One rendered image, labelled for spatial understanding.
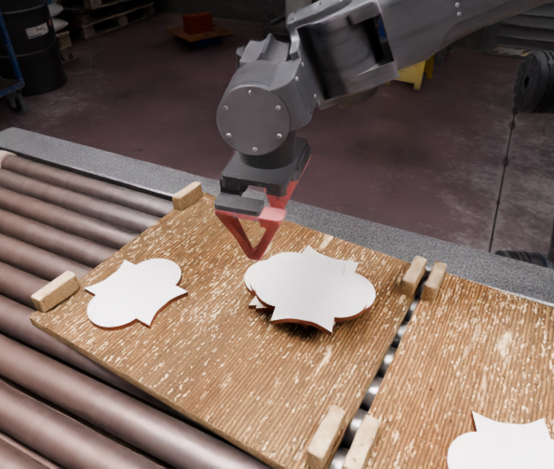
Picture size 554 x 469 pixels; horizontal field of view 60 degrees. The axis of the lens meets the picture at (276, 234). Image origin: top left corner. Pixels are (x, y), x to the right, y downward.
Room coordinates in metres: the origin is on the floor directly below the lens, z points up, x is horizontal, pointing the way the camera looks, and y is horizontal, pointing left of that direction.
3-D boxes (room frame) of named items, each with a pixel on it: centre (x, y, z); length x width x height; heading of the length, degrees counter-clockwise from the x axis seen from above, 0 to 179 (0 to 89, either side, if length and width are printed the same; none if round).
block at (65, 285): (0.45, 0.29, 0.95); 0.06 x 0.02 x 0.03; 149
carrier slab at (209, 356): (0.46, 0.05, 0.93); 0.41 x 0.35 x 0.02; 59
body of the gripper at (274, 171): (0.43, 0.01, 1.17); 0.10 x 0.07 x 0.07; 165
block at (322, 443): (0.25, -0.05, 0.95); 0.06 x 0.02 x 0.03; 149
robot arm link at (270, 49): (0.43, 0.01, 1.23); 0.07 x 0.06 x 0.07; 174
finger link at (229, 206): (0.40, 0.02, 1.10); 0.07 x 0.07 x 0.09; 75
